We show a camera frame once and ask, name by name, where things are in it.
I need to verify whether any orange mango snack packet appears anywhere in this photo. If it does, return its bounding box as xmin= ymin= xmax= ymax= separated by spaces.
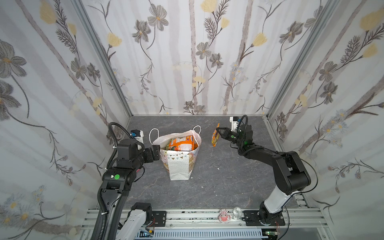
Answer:
xmin=211 ymin=123 xmax=220 ymax=147

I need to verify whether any white cartoon paper bag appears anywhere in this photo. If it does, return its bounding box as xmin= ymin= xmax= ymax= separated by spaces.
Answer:
xmin=149 ymin=125 xmax=202 ymax=181

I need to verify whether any orange white snack packet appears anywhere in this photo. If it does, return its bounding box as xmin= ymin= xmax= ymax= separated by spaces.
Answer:
xmin=166 ymin=135 xmax=199 ymax=152

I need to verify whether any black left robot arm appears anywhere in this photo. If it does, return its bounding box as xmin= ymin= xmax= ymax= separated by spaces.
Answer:
xmin=91 ymin=122 xmax=161 ymax=240

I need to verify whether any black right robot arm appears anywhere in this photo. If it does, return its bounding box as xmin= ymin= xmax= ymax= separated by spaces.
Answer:
xmin=213 ymin=115 xmax=312 ymax=227

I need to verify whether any clear glass ornament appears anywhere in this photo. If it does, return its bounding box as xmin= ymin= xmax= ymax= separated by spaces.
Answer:
xmin=233 ymin=207 xmax=243 ymax=220

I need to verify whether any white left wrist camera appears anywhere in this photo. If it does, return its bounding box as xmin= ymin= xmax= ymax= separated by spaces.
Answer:
xmin=131 ymin=130 xmax=144 ymax=144

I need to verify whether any white vented cable duct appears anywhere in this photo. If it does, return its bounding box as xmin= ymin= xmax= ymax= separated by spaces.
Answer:
xmin=134 ymin=229 xmax=268 ymax=240

